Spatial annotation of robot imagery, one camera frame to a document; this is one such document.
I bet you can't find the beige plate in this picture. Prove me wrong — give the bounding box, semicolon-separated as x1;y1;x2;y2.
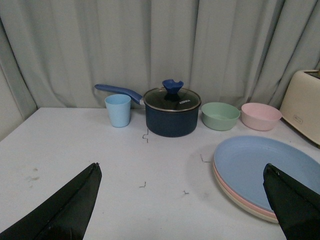
213;172;280;224

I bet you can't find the blue plate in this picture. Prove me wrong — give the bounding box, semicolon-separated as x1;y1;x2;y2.
213;135;320;212

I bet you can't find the grey curtain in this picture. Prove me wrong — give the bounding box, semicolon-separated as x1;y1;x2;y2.
0;0;320;138

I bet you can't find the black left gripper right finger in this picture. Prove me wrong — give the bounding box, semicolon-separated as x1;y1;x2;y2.
263;163;320;240

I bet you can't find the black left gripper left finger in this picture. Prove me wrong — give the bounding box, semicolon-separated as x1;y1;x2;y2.
0;163;102;240

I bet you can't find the cream toaster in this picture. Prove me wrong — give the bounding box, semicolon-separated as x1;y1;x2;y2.
280;70;320;146

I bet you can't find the pink plate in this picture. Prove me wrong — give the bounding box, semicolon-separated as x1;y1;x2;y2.
213;163;277;218

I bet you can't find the light blue cup left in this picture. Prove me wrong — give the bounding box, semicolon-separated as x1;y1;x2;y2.
104;94;131;128

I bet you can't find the pink bowl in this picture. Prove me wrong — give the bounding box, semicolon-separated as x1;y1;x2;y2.
241;102;282;131

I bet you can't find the dark blue saucepan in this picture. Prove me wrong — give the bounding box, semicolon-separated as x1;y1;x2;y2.
94;83;201;138

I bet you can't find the glass pot lid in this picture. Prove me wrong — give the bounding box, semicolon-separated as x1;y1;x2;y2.
143;79;202;112

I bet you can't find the green bowl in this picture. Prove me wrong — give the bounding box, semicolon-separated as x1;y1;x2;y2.
201;102;241;131

